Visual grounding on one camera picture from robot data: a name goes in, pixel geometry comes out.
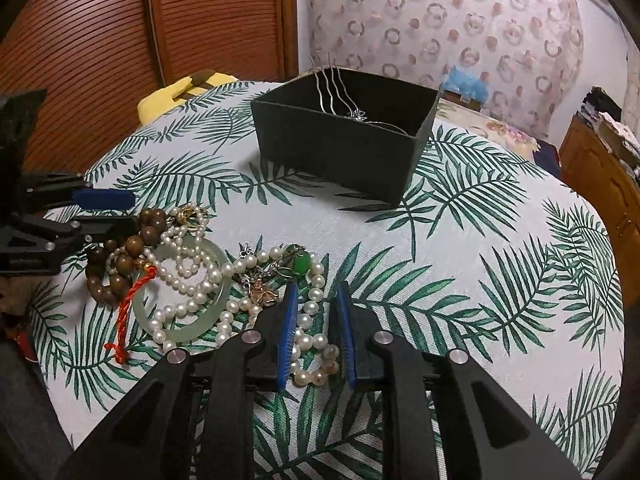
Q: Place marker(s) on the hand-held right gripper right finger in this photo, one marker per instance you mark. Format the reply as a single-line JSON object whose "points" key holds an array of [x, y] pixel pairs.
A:
{"points": [[346, 340]]}

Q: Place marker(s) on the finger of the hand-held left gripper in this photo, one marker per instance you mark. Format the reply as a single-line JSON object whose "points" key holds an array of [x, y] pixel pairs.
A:
{"points": [[102, 199], [107, 229]]}

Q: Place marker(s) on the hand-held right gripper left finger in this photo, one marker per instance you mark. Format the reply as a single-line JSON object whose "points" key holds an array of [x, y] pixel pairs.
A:
{"points": [[286, 340]]}

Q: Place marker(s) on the white pearl strand brown beads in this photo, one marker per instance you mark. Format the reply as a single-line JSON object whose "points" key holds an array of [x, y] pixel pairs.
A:
{"points": [[306, 342]]}

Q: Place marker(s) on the black box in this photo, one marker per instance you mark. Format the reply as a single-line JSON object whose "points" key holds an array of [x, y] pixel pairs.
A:
{"points": [[330, 155]]}

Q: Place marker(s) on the rose gold flower brooch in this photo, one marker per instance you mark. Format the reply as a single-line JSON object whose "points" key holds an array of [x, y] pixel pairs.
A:
{"points": [[260, 294]]}

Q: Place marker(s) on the green gem pendant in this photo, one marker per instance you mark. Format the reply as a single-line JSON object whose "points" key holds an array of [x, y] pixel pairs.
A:
{"points": [[301, 263]]}

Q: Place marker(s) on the pale green jade bangle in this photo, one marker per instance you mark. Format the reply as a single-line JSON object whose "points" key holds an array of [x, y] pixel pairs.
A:
{"points": [[187, 333]]}

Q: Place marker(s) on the wooden louvered wardrobe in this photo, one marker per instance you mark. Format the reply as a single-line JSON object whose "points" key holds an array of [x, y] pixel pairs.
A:
{"points": [[100, 50]]}

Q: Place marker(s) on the leaf print tablecloth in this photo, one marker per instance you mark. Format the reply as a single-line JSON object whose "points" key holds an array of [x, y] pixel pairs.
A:
{"points": [[450, 270]]}

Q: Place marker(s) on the floral bedspread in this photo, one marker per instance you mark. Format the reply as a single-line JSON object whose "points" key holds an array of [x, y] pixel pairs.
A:
{"points": [[500, 127]]}

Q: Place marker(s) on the blue plastic bag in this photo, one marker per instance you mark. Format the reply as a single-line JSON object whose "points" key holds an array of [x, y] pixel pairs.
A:
{"points": [[465, 81]]}

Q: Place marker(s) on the wooden cabinet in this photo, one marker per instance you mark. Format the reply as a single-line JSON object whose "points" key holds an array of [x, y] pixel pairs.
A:
{"points": [[595, 165]]}

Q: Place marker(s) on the circle patterned curtain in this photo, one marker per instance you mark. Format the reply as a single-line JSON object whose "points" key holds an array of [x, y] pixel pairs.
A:
{"points": [[450, 20]]}

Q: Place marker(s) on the pile of clothes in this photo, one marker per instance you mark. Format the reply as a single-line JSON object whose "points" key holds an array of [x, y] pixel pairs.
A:
{"points": [[615, 125]]}

